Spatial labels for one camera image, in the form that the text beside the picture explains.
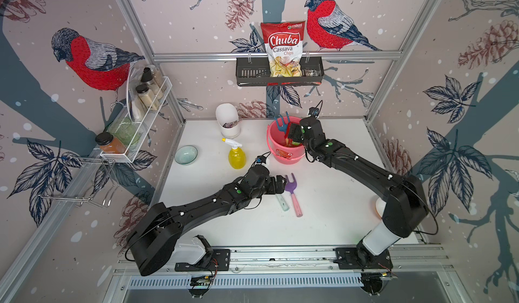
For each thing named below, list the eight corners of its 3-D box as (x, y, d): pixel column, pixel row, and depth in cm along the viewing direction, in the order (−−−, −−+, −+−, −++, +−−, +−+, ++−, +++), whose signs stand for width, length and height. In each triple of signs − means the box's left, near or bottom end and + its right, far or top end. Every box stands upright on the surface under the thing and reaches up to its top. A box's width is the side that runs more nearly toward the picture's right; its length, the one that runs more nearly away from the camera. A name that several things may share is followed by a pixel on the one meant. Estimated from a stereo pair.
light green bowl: (174, 165, 101) (171, 162, 98) (180, 149, 108) (178, 145, 105) (195, 165, 101) (193, 162, 98) (200, 148, 108) (198, 145, 105)
